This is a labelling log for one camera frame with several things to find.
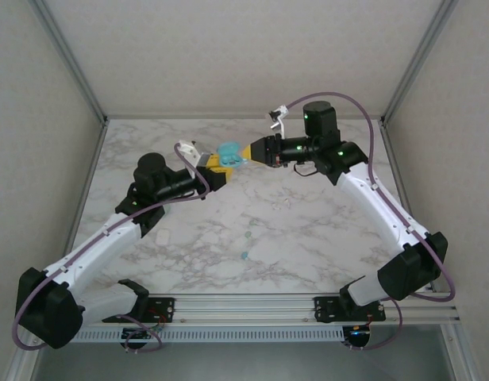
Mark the blue earbud charging case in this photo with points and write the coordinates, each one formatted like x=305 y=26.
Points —
x=228 y=150

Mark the controller circuit board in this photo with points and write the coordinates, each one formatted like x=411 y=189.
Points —
x=141 y=334
x=357 y=333

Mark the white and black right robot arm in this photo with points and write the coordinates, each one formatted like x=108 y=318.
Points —
x=379 y=206

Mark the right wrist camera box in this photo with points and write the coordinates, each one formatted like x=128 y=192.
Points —
x=277 y=119

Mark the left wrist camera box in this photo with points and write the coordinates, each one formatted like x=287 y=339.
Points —
x=189 y=148

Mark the white earbud charging case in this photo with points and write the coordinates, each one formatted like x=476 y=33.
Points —
x=163 y=237

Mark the aluminium table edge rail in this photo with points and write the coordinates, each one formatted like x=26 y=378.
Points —
x=95 y=158
x=394 y=158
x=189 y=117

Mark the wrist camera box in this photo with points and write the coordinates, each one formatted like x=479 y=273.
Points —
x=189 y=148
x=277 y=119

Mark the aluminium mounting rail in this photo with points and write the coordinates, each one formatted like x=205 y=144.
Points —
x=244 y=307

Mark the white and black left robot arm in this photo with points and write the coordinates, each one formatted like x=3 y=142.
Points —
x=93 y=250

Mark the aluminium frame post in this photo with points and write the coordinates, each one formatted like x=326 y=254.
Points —
x=24 y=361
x=460 y=361
x=416 y=63
x=74 y=63

